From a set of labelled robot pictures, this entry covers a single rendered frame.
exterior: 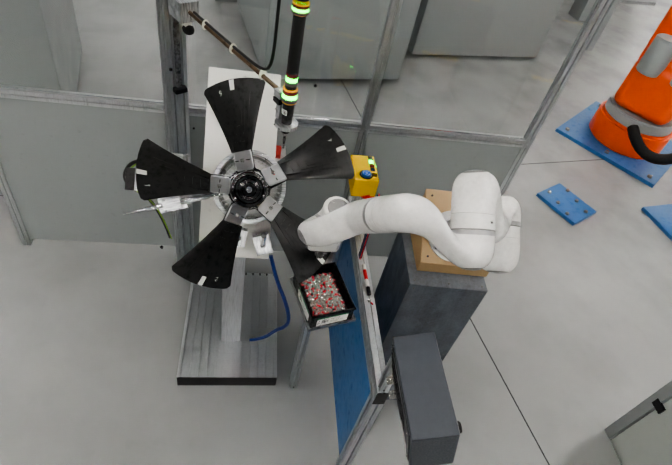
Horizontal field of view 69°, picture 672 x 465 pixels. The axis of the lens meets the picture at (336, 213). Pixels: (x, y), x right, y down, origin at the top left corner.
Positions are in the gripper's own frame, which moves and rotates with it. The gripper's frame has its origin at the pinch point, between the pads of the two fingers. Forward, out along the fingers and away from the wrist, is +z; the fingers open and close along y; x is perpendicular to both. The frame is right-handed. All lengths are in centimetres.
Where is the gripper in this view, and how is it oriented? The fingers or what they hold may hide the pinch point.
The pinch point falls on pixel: (319, 252)
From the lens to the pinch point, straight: 165.6
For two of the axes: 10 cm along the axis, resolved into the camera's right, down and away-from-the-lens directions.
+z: -2.0, 4.6, 8.7
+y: -9.8, -0.7, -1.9
